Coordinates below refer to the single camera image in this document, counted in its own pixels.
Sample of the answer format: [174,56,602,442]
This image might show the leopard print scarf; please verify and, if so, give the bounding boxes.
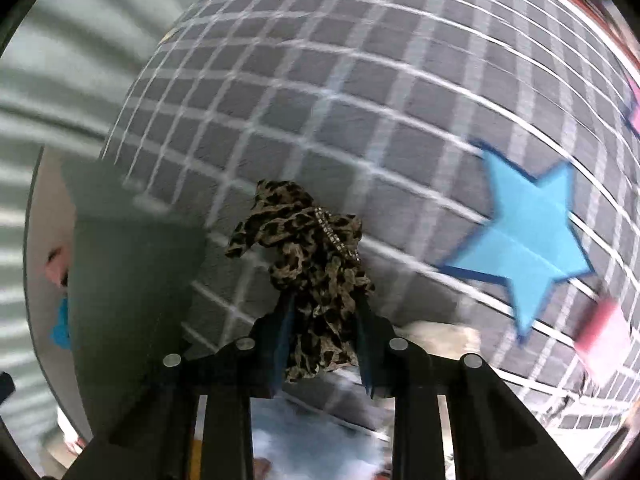
[225,179,376,383]

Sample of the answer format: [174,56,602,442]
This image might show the white pink shoe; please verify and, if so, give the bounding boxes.
[55,405,93,456]

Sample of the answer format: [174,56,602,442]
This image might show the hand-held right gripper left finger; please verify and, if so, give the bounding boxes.
[65,292,296,480]

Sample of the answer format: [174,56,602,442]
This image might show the blue cloth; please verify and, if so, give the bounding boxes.
[50,297,71,351]

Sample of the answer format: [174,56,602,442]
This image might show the pale green curtain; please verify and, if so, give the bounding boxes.
[0,0,236,461]

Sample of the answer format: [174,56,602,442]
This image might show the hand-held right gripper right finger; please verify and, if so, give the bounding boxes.
[352,292,583,480]

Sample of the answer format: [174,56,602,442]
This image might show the grey plaid blanket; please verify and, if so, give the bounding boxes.
[97,0,640,441]

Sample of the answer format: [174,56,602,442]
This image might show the grey fabric storage box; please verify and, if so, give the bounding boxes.
[22,145,208,441]

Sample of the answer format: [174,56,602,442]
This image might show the pink soft item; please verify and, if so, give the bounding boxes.
[45,246,71,288]

